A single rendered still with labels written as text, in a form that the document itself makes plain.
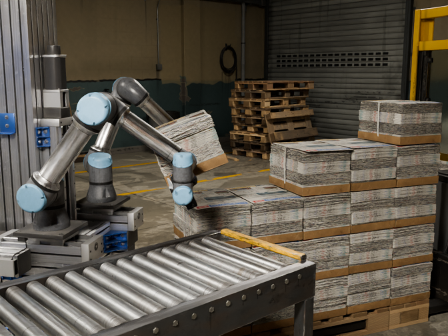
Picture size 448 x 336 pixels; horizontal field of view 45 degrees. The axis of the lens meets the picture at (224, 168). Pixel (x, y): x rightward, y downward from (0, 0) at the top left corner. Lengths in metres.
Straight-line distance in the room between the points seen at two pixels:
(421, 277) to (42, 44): 2.40
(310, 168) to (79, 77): 7.11
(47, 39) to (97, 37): 7.08
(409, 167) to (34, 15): 2.05
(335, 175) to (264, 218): 0.44
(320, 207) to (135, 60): 7.56
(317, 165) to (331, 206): 0.24
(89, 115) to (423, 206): 1.98
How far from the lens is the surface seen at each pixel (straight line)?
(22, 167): 2.55
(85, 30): 9.59
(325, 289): 3.01
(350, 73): 10.52
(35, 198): 2.16
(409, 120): 3.11
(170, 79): 10.48
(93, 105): 2.03
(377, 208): 3.06
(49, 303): 1.71
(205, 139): 2.36
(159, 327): 1.53
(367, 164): 2.96
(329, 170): 2.83
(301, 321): 1.99
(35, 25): 2.54
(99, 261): 1.98
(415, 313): 3.45
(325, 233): 2.89
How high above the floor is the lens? 1.46
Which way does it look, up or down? 10 degrees down
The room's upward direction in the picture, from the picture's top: straight up
